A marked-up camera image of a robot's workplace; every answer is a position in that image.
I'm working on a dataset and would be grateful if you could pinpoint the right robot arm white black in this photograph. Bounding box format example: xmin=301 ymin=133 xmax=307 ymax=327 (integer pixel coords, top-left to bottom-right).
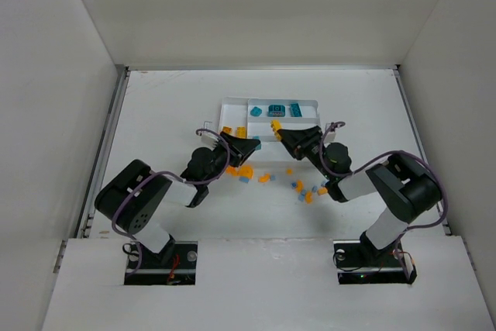
xmin=271 ymin=121 xmax=447 ymax=263

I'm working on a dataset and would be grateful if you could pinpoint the orange arch lego piece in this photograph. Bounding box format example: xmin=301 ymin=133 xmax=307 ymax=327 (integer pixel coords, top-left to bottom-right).
xmin=238 ymin=165 xmax=254 ymax=180

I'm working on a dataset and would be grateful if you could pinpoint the orange curved lego piece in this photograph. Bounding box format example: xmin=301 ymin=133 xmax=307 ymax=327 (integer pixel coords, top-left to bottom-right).
xmin=258 ymin=173 xmax=271 ymax=183

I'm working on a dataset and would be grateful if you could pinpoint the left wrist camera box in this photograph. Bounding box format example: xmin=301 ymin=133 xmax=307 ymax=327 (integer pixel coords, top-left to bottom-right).
xmin=200 ymin=132 xmax=219 ymax=147

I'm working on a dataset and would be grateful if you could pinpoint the orange long flat lego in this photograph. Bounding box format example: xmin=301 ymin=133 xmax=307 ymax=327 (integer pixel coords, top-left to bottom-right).
xmin=226 ymin=166 xmax=238 ymax=176

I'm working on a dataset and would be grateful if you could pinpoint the yellow curved lego brick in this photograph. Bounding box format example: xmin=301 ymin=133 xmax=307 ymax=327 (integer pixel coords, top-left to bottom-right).
xmin=270 ymin=119 xmax=281 ymax=141

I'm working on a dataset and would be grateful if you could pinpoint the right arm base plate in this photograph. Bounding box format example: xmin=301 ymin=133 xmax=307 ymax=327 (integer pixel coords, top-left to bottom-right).
xmin=332 ymin=240 xmax=418 ymax=285

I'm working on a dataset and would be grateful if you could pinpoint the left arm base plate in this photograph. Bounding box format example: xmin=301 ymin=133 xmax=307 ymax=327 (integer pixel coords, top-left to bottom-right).
xmin=122 ymin=241 xmax=198 ymax=286

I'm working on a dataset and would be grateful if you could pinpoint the yellow long lego brick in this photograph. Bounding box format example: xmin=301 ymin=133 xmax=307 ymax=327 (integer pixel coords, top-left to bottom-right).
xmin=236 ymin=126 xmax=246 ymax=139

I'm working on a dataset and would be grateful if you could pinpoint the white divided sorting tray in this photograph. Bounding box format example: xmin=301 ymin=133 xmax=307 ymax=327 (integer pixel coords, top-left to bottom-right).
xmin=219 ymin=96 xmax=326 ymax=165

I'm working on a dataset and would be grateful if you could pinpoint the teal round printed lego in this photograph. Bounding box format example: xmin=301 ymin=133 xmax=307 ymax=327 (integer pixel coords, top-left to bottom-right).
xmin=267 ymin=104 xmax=286 ymax=118

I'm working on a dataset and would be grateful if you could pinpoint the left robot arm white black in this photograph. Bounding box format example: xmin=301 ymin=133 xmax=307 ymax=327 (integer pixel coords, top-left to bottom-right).
xmin=94 ymin=129 xmax=261 ymax=264

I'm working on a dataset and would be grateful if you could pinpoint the orange curved lego right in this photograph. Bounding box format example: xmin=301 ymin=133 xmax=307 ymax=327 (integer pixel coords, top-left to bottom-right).
xmin=291 ymin=180 xmax=304 ymax=194

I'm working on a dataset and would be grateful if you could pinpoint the teal curved lego brick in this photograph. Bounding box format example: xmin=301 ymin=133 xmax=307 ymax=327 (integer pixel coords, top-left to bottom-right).
xmin=250 ymin=106 xmax=263 ymax=117

